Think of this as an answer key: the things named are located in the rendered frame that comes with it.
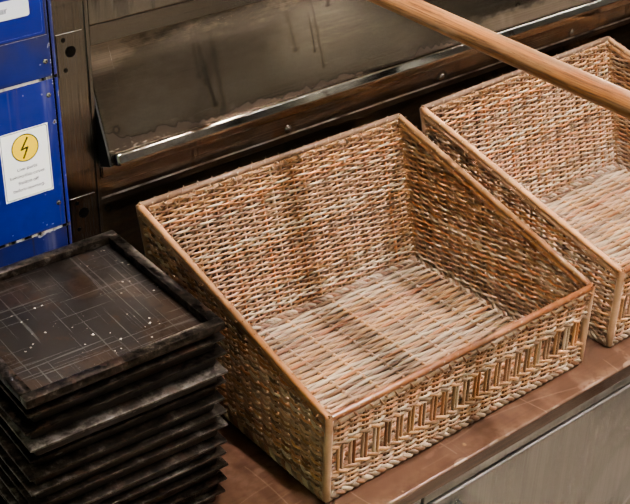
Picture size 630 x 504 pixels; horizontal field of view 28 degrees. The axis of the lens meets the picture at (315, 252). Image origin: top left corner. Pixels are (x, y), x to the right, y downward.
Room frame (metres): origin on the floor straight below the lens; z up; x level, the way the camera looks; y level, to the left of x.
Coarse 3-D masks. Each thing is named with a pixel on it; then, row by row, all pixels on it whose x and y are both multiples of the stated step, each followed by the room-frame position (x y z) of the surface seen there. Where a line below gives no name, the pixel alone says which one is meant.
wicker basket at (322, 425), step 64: (384, 128) 1.98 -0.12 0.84; (192, 192) 1.73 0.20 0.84; (256, 192) 1.80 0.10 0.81; (320, 192) 1.87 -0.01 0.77; (384, 192) 1.96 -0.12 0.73; (448, 192) 1.91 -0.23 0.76; (192, 256) 1.69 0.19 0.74; (256, 256) 1.76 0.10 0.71; (320, 256) 1.84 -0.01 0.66; (384, 256) 1.92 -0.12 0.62; (448, 256) 1.90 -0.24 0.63; (512, 256) 1.78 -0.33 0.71; (256, 320) 1.73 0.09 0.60; (320, 320) 1.75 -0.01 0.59; (384, 320) 1.76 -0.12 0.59; (448, 320) 1.76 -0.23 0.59; (512, 320) 1.77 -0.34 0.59; (576, 320) 1.64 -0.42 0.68; (256, 384) 1.43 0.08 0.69; (320, 384) 1.57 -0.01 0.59; (384, 384) 1.58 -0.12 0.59; (448, 384) 1.46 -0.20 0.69; (512, 384) 1.56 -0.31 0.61; (320, 448) 1.33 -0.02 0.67; (384, 448) 1.38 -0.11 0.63
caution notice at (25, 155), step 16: (32, 128) 1.56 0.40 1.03; (0, 144) 1.53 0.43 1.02; (16, 144) 1.55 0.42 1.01; (32, 144) 1.56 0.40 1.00; (48, 144) 1.58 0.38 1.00; (16, 160) 1.54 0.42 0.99; (32, 160) 1.56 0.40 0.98; (48, 160) 1.57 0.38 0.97; (16, 176) 1.54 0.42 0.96; (32, 176) 1.56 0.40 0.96; (48, 176) 1.57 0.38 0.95; (16, 192) 1.54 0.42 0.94; (32, 192) 1.56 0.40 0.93
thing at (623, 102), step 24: (384, 0) 1.65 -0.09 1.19; (408, 0) 1.63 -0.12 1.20; (432, 24) 1.58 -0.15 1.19; (456, 24) 1.55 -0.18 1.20; (480, 48) 1.51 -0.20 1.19; (504, 48) 1.48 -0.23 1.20; (528, 48) 1.47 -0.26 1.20; (528, 72) 1.45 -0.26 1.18; (552, 72) 1.42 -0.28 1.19; (576, 72) 1.40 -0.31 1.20; (600, 96) 1.36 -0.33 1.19; (624, 96) 1.34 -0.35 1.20
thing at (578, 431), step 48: (480, 288) 1.88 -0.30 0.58; (336, 336) 1.72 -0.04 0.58; (576, 384) 1.60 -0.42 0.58; (624, 384) 1.68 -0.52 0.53; (240, 432) 1.46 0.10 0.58; (480, 432) 1.48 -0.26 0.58; (528, 432) 1.51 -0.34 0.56; (576, 432) 1.60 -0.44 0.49; (624, 432) 1.69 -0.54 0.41; (240, 480) 1.36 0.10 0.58; (288, 480) 1.36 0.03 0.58; (384, 480) 1.36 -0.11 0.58; (432, 480) 1.37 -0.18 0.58; (480, 480) 1.45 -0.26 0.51; (528, 480) 1.53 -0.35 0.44; (576, 480) 1.61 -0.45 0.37; (624, 480) 1.71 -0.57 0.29
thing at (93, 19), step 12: (96, 0) 1.67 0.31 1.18; (108, 0) 1.68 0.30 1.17; (120, 0) 1.70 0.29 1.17; (132, 0) 1.71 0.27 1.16; (144, 0) 1.72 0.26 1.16; (156, 0) 1.74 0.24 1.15; (168, 0) 1.75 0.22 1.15; (180, 0) 1.76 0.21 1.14; (96, 12) 1.67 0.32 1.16; (108, 12) 1.68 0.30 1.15; (120, 12) 1.70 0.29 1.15; (132, 12) 1.71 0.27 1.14
